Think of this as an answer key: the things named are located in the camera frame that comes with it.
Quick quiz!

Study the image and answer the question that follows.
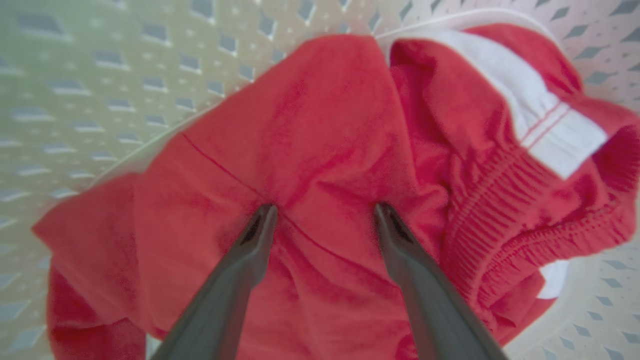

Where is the cream perforated plastic laundry basket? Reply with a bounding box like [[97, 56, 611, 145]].
[[0, 0, 640, 360]]

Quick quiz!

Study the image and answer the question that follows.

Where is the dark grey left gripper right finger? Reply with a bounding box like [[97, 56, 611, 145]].
[[373, 201, 509, 360]]

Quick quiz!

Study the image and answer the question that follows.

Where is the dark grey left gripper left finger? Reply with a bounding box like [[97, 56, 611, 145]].
[[150, 202, 279, 360]]

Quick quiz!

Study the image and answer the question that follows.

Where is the red and white clothing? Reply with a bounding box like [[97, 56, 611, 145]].
[[31, 22, 640, 360]]

